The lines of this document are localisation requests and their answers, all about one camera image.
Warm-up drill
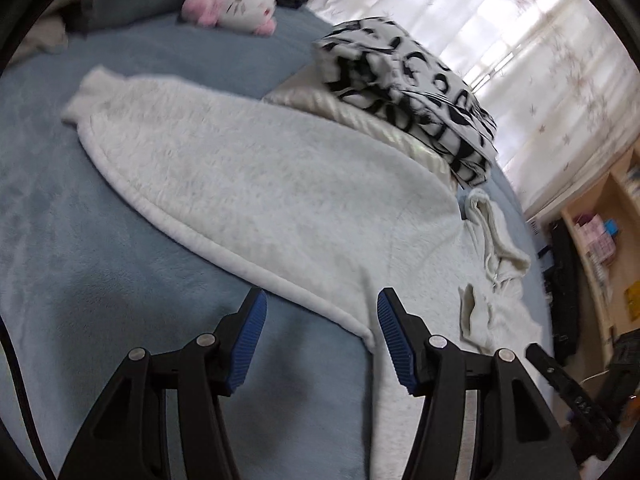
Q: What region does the light grey zip hoodie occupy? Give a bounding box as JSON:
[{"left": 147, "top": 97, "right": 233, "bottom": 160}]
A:
[{"left": 62, "top": 67, "right": 542, "bottom": 479}]

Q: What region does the yellow sticky paper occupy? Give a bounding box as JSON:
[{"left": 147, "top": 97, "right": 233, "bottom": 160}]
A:
[{"left": 624, "top": 281, "right": 640, "bottom": 322}]

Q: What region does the blue fleece bed blanket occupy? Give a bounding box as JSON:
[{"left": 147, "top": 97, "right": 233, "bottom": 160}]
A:
[{"left": 0, "top": 4, "right": 557, "bottom": 480}]

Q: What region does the pink drawer organizer box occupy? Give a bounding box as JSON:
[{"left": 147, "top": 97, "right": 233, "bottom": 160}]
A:
[{"left": 574, "top": 214, "right": 616, "bottom": 264}]

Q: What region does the wooden desk shelf unit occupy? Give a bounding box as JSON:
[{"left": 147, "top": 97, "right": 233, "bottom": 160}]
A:
[{"left": 561, "top": 145, "right": 640, "bottom": 362}]

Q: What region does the cream satin folded garment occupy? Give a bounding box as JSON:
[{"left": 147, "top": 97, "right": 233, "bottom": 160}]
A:
[{"left": 262, "top": 65, "right": 458, "bottom": 194}]

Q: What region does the black white graffiti garment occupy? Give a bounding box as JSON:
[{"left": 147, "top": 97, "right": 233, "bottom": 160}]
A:
[{"left": 314, "top": 16, "right": 497, "bottom": 188}]

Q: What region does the white floral curtain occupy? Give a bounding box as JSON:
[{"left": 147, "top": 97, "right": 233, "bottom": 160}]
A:
[{"left": 309, "top": 0, "right": 639, "bottom": 218}]

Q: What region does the pink white plush toy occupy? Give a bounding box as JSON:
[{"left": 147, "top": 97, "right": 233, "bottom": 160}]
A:
[{"left": 180, "top": 0, "right": 277, "bottom": 36}]

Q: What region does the beige crumpled cloth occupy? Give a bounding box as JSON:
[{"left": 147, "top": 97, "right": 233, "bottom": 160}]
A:
[{"left": 9, "top": 14, "right": 68, "bottom": 65}]

